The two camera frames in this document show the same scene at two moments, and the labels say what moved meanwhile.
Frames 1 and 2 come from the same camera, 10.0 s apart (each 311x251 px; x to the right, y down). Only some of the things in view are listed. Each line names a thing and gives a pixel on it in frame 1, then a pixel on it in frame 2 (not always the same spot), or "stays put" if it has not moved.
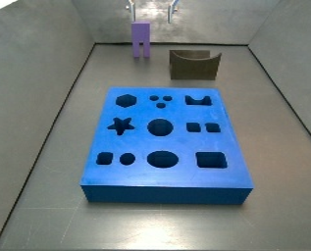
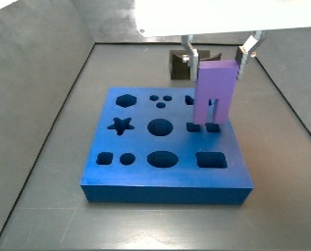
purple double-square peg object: [141, 35] → [217, 77]
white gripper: [172, 10] → [188, 18]
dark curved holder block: [193, 65] stays put
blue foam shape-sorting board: [165, 149] stays put
